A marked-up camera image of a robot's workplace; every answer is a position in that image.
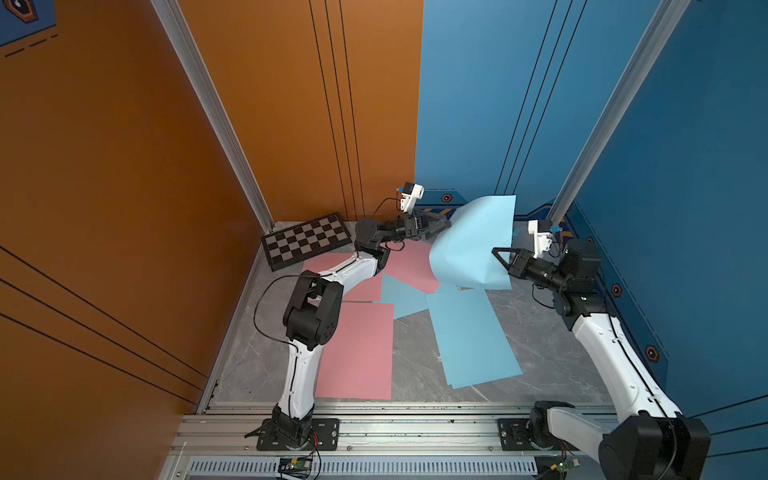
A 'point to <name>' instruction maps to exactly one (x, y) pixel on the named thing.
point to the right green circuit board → (565, 465)
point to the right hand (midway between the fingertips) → (494, 252)
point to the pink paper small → (412, 267)
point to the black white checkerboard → (296, 243)
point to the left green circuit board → (300, 463)
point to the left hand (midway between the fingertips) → (446, 225)
